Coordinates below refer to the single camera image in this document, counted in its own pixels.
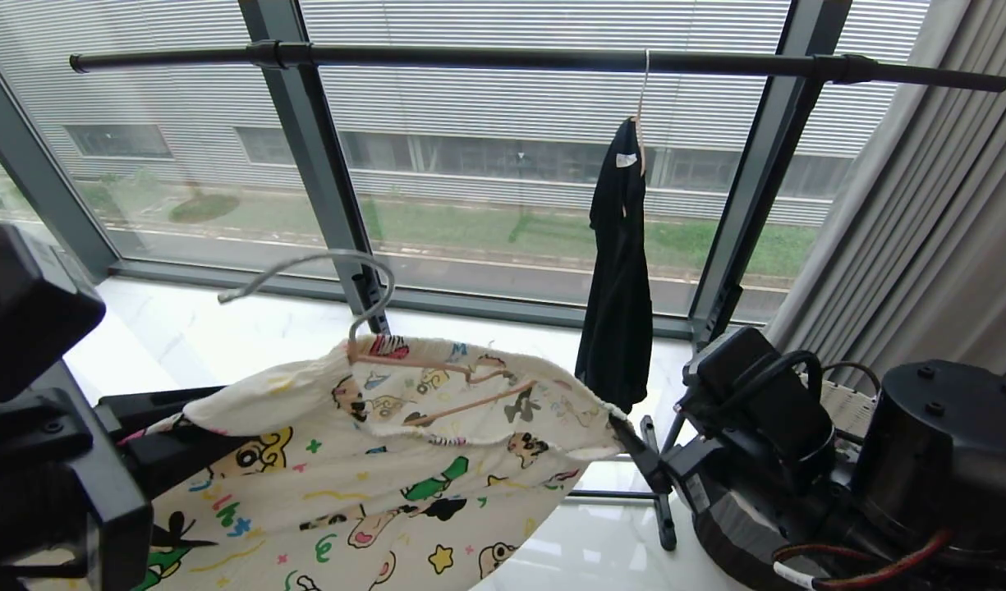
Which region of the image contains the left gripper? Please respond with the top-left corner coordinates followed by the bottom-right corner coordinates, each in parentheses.
top-left (0, 361), bottom-right (257, 591)

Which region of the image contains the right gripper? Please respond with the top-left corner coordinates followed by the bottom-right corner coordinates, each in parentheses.
top-left (661, 438), bottom-right (862, 544)

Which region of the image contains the cream printed garment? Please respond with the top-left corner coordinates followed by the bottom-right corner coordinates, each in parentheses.
top-left (117, 335), bottom-right (632, 591)

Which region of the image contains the black garment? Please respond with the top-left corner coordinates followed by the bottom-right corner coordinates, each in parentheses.
top-left (574, 117), bottom-right (655, 415)

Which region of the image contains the pink clothes hanger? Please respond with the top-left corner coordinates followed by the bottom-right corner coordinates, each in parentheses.
top-left (632, 49), bottom-right (653, 178)
top-left (218, 250), bottom-right (540, 428)

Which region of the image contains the white laundry basket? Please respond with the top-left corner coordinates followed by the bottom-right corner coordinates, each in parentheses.
top-left (690, 380), bottom-right (883, 591)

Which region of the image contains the black clothes rack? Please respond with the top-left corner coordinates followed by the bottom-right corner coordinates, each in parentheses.
top-left (69, 41), bottom-right (1006, 552)

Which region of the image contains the beige curtain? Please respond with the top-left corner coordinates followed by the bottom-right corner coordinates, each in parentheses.
top-left (764, 0), bottom-right (1006, 388)

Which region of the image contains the window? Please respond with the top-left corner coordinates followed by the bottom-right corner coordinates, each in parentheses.
top-left (0, 0), bottom-right (932, 342)

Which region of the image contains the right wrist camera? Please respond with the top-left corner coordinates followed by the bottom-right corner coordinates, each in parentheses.
top-left (680, 327), bottom-right (837, 487)

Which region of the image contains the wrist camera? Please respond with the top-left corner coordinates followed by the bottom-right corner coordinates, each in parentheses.
top-left (0, 220), bottom-right (108, 405)
top-left (680, 327), bottom-right (837, 487)

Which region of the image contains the black cable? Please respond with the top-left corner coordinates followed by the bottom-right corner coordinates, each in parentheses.
top-left (737, 351), bottom-right (883, 429)

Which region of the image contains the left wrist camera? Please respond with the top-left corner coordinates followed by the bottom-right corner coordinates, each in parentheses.
top-left (0, 220), bottom-right (108, 405)

